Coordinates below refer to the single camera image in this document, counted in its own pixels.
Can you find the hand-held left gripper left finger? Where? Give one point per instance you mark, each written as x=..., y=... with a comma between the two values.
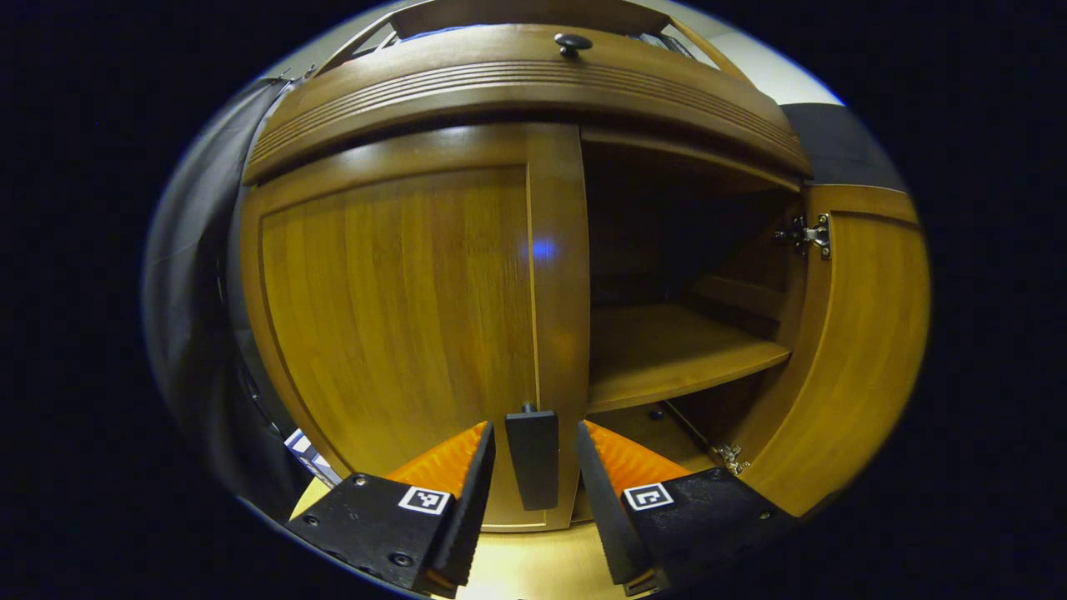
x=475, y=508

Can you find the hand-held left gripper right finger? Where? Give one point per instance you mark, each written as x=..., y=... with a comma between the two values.
x=600, y=508

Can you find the wooden shoe cabinet door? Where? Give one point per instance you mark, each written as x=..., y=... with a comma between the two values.
x=859, y=350
x=400, y=308

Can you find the wooden double-door shoe cabinet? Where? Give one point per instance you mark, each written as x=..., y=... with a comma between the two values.
x=683, y=250

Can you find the metal door hinge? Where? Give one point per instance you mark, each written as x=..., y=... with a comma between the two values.
x=810, y=236
x=732, y=458

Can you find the dark blue spine book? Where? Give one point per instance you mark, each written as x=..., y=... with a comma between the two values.
x=321, y=467

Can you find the wooden inner shelf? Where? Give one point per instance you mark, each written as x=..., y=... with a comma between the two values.
x=667, y=350

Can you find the white spine book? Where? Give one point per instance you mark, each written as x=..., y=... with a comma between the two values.
x=298, y=442

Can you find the black backdrop cloth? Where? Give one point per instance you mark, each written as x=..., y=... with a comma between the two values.
x=187, y=292

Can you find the wooden drawer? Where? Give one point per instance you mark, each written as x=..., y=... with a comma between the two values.
x=517, y=92

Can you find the black round drawer knob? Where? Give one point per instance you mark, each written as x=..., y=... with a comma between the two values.
x=573, y=43

